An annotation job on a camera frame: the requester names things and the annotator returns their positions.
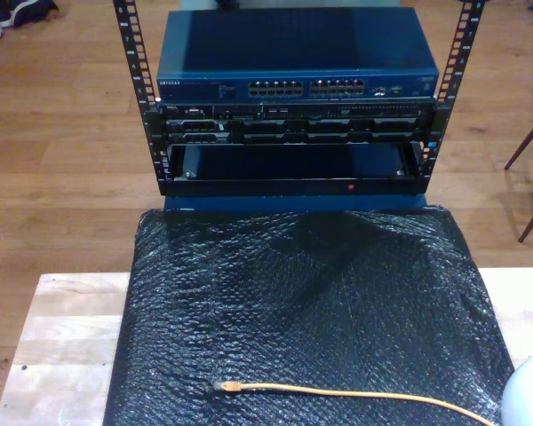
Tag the blue base box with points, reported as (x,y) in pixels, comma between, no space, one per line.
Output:
(248,203)

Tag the black rack server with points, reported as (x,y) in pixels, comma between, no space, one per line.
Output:
(293,128)

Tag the black bubble-wrap mat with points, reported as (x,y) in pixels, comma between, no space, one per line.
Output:
(293,310)

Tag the wooden chair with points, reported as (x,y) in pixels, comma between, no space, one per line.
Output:
(526,142)

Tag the blue network switch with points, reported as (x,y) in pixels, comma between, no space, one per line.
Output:
(293,44)

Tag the black rack frame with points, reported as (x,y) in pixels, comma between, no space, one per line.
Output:
(133,44)

